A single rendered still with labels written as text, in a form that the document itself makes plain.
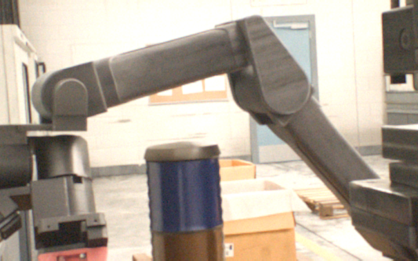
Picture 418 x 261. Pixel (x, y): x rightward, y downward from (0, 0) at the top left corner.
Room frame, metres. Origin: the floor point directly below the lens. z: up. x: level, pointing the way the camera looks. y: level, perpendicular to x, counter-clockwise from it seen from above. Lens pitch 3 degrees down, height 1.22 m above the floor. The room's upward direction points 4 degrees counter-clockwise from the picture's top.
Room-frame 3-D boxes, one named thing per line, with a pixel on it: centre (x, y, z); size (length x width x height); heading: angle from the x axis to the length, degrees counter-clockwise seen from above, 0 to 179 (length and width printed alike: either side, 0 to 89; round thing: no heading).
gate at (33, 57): (7.42, 1.62, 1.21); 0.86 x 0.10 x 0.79; 10
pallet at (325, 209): (7.34, -1.37, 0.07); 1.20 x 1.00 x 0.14; 102
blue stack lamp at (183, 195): (0.39, 0.02, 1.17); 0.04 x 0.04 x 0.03
